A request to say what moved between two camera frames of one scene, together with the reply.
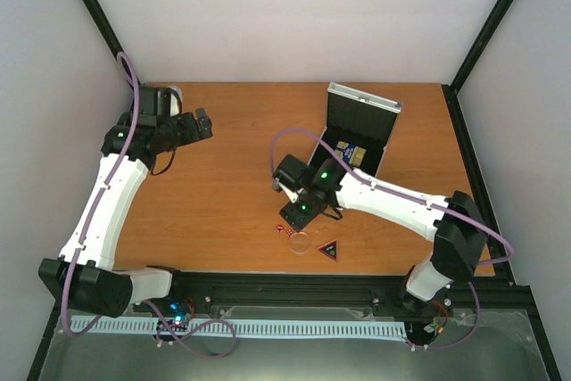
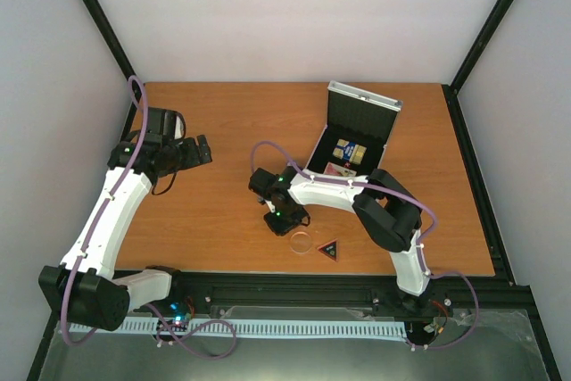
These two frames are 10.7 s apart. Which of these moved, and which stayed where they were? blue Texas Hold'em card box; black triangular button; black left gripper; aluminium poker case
Moved: black left gripper
Stayed: black triangular button; aluminium poker case; blue Texas Hold'em card box
